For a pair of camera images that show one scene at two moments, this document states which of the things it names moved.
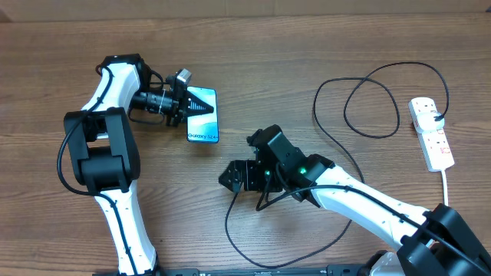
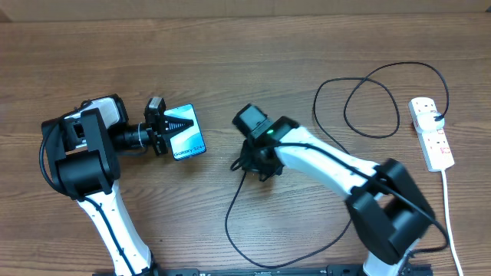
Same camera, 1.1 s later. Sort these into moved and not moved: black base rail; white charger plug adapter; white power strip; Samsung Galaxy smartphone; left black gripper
Moved: Samsung Galaxy smartphone; left black gripper
Not moved: white charger plug adapter; black base rail; white power strip
